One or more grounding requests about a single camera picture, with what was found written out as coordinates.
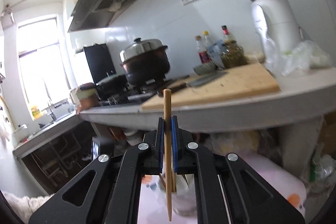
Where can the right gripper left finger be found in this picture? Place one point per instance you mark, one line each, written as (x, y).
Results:
(107, 190)

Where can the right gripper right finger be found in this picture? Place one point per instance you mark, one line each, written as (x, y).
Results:
(227, 189)

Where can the steel utensil holder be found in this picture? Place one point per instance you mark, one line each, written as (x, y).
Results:
(184, 199)

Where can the wooden chopstick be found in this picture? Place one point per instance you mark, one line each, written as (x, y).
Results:
(168, 150)

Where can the pink patterned table cover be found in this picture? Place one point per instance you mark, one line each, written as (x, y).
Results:
(290, 187)

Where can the brown clay pot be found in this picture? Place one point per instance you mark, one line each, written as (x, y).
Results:
(84, 97)

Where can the black wok with lid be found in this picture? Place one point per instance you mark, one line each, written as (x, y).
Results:
(111, 85)

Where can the cleaver knife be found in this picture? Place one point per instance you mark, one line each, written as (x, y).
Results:
(179, 84)

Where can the wooden cutting board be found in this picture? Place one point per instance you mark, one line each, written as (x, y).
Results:
(238, 82)

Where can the black box on counter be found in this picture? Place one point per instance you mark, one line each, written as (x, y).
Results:
(99, 62)

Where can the glass jar of pickles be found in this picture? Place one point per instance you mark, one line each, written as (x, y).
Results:
(233, 55)

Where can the large black stock pot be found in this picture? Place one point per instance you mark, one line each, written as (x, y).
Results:
(145, 60)

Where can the red label sauce bottle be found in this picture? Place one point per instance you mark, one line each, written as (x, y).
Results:
(201, 49)

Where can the yellow cap clear bottle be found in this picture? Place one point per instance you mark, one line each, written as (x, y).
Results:
(208, 41)

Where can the red cap dark bottle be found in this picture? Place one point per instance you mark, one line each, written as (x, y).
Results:
(228, 37)

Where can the clear plastic bag on counter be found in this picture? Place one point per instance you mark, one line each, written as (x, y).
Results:
(304, 57)

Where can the white electric appliance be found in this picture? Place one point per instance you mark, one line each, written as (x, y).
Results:
(278, 29)

